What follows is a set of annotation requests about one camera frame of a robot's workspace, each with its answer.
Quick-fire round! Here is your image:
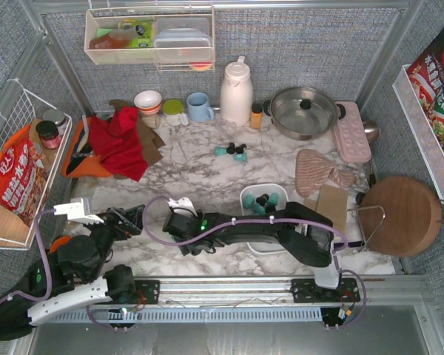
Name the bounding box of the teal coffee capsule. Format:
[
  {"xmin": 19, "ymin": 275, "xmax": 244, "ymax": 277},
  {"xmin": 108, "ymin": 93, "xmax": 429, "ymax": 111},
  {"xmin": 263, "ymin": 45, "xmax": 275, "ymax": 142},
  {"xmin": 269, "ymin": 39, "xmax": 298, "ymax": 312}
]
[
  {"xmin": 243, "ymin": 195, "xmax": 255, "ymax": 209},
  {"xmin": 234, "ymin": 153, "xmax": 247, "ymax": 163},
  {"xmin": 267, "ymin": 192, "xmax": 279, "ymax": 206},
  {"xmin": 252, "ymin": 203, "xmax": 266, "ymax": 214},
  {"xmin": 214, "ymin": 146, "xmax": 227, "ymax": 156}
]

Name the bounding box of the white storage basket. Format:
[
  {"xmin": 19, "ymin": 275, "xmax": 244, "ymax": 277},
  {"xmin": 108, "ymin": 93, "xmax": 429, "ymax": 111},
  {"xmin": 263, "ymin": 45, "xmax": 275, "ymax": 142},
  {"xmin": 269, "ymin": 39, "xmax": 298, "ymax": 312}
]
[{"xmin": 239, "ymin": 183, "xmax": 289, "ymax": 255}]

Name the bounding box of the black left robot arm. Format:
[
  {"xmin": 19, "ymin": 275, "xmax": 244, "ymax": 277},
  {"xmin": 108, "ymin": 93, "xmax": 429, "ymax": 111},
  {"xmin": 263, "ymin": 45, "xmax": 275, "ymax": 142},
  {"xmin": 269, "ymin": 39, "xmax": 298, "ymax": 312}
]
[{"xmin": 0, "ymin": 197, "xmax": 144, "ymax": 341}]

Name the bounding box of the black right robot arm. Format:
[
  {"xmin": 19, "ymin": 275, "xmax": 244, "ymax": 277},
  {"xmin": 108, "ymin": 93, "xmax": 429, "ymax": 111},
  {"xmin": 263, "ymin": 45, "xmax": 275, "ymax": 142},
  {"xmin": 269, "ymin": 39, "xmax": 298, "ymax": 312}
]
[{"xmin": 163, "ymin": 202, "xmax": 340, "ymax": 289}]

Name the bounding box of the white mesh side basket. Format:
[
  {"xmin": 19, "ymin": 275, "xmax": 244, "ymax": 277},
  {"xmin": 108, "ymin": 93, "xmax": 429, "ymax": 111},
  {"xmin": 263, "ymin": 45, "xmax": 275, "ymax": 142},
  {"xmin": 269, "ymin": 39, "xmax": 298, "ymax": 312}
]
[{"xmin": 392, "ymin": 64, "xmax": 444, "ymax": 200}]

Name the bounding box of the orange tray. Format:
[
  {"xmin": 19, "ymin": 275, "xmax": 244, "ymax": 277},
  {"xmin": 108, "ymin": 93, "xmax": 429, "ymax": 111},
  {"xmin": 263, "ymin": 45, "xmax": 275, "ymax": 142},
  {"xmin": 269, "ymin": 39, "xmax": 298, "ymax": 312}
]
[{"xmin": 61, "ymin": 120, "xmax": 112, "ymax": 178}]

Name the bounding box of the orange cup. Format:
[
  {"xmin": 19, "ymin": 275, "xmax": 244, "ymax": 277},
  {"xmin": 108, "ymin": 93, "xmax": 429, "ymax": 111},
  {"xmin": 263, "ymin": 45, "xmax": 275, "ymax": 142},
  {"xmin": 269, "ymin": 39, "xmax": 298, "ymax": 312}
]
[{"xmin": 50, "ymin": 235, "xmax": 72, "ymax": 254}]

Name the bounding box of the red cloth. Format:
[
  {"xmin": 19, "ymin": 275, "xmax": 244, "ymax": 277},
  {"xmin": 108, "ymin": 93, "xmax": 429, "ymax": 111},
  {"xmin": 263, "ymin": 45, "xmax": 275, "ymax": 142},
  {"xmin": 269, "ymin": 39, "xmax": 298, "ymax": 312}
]
[{"xmin": 89, "ymin": 106, "xmax": 148, "ymax": 181}]

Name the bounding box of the brown felt mat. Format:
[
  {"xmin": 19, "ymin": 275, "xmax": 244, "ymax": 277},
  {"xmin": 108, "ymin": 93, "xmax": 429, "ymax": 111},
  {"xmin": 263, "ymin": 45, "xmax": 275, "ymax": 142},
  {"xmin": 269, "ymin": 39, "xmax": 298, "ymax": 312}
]
[{"xmin": 108, "ymin": 98, "xmax": 167, "ymax": 166}]

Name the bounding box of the small glass jar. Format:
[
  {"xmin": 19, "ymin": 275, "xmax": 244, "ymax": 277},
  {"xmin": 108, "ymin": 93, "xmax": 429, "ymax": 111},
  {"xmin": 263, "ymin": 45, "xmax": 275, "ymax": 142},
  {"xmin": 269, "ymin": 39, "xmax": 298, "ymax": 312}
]
[{"xmin": 142, "ymin": 114, "xmax": 161, "ymax": 129}]

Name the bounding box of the orange snack bag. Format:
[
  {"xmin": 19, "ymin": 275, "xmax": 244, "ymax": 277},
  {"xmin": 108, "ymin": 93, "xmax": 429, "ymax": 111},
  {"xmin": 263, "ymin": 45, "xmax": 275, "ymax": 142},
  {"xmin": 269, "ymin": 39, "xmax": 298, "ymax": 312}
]
[{"xmin": 0, "ymin": 125, "xmax": 47, "ymax": 226}]

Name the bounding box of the red jam jar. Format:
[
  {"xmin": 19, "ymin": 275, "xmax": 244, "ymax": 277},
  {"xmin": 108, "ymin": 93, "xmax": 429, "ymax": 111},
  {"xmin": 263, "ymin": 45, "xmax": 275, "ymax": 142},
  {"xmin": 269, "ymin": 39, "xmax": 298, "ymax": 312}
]
[{"xmin": 36, "ymin": 121, "xmax": 61, "ymax": 150}]

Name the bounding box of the glass jar green lid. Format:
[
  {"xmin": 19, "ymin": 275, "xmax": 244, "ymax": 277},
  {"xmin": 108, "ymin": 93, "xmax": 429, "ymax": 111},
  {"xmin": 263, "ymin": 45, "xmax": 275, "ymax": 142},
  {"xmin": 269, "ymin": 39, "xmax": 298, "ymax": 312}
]
[{"xmin": 162, "ymin": 99, "xmax": 189, "ymax": 126}]

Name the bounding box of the small dark jar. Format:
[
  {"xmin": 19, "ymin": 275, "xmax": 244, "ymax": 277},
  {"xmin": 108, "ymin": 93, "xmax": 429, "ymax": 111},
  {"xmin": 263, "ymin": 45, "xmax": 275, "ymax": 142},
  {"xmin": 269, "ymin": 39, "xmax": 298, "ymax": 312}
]
[{"xmin": 43, "ymin": 109, "xmax": 67, "ymax": 135}]

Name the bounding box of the light blue mug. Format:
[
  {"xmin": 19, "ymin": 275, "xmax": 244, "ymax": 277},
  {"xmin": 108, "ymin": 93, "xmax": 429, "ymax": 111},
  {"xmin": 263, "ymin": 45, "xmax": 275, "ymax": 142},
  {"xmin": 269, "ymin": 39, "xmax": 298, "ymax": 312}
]
[{"xmin": 186, "ymin": 92, "xmax": 215, "ymax": 123}]

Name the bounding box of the white orange striped bowl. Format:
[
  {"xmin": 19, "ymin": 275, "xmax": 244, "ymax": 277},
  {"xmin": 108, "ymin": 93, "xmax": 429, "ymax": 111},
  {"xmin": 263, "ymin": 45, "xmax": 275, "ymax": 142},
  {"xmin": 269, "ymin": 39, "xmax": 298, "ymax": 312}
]
[{"xmin": 134, "ymin": 90, "xmax": 162, "ymax": 115}]

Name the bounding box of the white thermos jug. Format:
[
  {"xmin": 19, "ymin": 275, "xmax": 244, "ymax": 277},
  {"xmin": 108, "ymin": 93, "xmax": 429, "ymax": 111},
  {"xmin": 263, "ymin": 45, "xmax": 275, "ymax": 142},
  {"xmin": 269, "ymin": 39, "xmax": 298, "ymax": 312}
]
[{"xmin": 220, "ymin": 55, "xmax": 253, "ymax": 126}]

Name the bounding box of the yellow spice bottle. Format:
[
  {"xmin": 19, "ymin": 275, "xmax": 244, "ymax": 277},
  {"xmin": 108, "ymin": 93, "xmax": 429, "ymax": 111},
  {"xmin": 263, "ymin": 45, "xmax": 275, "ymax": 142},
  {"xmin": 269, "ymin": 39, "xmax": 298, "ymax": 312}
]
[{"xmin": 250, "ymin": 103, "xmax": 263, "ymax": 129}]

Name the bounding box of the striped brown mat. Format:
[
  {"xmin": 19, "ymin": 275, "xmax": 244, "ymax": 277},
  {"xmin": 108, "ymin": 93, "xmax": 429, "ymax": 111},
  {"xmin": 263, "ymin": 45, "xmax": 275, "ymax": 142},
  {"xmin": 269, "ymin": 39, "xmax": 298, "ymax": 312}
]
[{"xmin": 295, "ymin": 149, "xmax": 356, "ymax": 197}]

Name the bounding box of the steel pot with lid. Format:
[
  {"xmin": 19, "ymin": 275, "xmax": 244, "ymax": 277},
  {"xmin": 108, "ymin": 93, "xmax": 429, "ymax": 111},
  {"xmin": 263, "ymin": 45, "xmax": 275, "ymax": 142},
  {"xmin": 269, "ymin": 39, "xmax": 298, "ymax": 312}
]
[{"xmin": 263, "ymin": 87, "xmax": 346, "ymax": 141}]

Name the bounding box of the clear plastic container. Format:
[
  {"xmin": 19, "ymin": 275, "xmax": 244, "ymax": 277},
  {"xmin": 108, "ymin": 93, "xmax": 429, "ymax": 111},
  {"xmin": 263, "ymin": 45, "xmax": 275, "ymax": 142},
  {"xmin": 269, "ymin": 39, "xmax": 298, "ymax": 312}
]
[{"xmin": 153, "ymin": 17, "xmax": 212, "ymax": 63}]

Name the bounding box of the pink egg tray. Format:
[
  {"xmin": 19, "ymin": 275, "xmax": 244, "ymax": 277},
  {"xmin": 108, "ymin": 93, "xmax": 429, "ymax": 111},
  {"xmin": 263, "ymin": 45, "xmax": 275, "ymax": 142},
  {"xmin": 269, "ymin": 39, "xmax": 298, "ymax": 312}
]
[{"xmin": 333, "ymin": 101, "xmax": 371, "ymax": 163}]

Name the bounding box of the green food packet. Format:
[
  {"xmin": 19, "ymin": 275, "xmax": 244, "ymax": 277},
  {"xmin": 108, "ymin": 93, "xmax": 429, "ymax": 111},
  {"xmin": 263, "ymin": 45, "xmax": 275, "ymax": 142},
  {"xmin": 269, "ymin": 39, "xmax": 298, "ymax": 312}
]
[{"xmin": 118, "ymin": 19, "xmax": 154, "ymax": 48}]

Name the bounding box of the metal ladle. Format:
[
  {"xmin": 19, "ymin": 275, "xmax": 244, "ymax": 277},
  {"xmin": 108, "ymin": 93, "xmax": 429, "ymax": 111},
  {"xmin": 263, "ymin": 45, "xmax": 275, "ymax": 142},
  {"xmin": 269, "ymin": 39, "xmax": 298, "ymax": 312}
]
[{"xmin": 363, "ymin": 120, "xmax": 381, "ymax": 145}]

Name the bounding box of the round wooden cutting board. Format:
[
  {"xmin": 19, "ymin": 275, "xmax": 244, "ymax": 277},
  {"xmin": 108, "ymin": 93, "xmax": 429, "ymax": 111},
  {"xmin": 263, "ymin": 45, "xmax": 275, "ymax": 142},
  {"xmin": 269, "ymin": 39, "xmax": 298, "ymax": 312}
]
[{"xmin": 358, "ymin": 176, "xmax": 443, "ymax": 257}]

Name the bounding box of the red seasoning packet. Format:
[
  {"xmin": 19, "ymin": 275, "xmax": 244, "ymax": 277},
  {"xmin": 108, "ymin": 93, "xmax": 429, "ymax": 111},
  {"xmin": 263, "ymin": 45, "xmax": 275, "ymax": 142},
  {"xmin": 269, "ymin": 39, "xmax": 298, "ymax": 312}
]
[{"xmin": 406, "ymin": 27, "xmax": 444, "ymax": 112}]

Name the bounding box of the white wire corner shelf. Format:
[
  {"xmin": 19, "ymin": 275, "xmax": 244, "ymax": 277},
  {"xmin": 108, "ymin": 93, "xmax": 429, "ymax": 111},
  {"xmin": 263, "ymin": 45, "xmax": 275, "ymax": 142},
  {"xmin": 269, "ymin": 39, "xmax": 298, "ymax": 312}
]
[{"xmin": 0, "ymin": 79, "xmax": 73, "ymax": 250}]

